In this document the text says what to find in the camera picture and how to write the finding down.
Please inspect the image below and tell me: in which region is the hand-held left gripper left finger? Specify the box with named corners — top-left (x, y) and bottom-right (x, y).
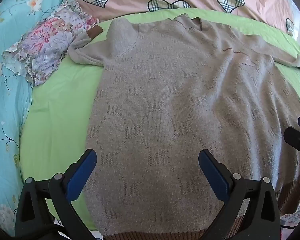
top-left (15, 149), bottom-right (98, 240)

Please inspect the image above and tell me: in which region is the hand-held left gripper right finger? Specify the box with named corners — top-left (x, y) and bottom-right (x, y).
top-left (198, 149), bottom-right (282, 240)

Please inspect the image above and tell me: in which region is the beige knitted sweater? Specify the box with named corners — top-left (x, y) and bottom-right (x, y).
top-left (67, 14), bottom-right (300, 240)

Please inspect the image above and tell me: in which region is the green bed sheet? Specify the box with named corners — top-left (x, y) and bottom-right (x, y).
top-left (19, 7), bottom-right (300, 230)

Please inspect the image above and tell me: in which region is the blue floral bed sheet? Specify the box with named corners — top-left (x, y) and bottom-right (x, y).
top-left (0, 0), bottom-right (77, 238)

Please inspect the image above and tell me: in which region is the purple floral ruffled pillow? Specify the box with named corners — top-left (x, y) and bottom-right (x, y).
top-left (2, 0), bottom-right (100, 87)

